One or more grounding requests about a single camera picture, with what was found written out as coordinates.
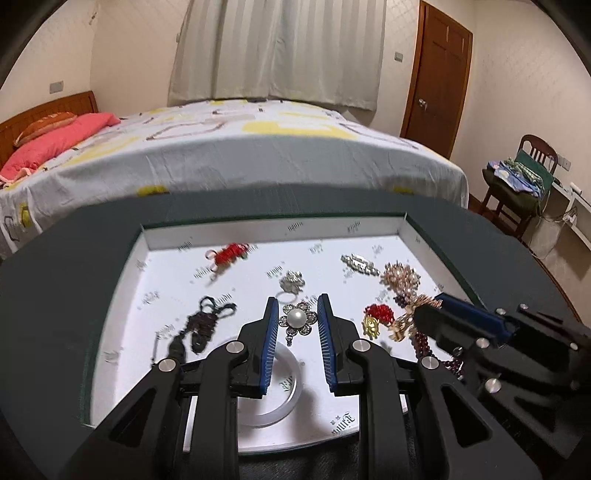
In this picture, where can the pile of clothes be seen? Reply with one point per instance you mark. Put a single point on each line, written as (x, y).
(517, 182)

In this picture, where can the narrow rhinestone brooch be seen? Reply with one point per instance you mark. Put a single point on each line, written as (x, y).
(360, 264)

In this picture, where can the white curtain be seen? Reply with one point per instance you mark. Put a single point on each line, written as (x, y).
(277, 50)

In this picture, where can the wooden headboard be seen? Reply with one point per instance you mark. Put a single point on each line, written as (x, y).
(27, 113)

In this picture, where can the brown wooden door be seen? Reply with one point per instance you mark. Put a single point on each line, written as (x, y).
(438, 78)

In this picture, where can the rose gold leaf brooch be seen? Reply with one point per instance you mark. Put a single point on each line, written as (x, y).
(408, 318)

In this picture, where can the wooden chair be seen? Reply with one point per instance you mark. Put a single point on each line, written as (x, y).
(538, 147)

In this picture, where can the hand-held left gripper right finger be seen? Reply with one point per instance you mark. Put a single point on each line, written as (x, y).
(325, 346)

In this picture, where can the white shelf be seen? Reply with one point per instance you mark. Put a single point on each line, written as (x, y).
(577, 203)

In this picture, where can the pearl flower brooch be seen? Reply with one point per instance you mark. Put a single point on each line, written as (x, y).
(296, 319)

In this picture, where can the white bangle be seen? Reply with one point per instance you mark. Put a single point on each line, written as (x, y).
(288, 392)

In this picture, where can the orange pillow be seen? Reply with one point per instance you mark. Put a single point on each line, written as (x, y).
(44, 125)

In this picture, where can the pink pearl cluster brooch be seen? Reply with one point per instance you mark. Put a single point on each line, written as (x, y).
(401, 277)

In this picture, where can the bed with patterned sheet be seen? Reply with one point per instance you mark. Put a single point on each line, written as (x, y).
(231, 152)

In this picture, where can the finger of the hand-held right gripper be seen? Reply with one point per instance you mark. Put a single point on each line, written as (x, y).
(443, 330)
(471, 314)

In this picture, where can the pink pillow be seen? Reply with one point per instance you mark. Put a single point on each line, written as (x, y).
(55, 138)

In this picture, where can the green jewelry box white inside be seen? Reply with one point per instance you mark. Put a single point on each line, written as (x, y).
(184, 277)

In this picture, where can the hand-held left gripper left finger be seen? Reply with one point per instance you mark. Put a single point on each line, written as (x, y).
(269, 350)

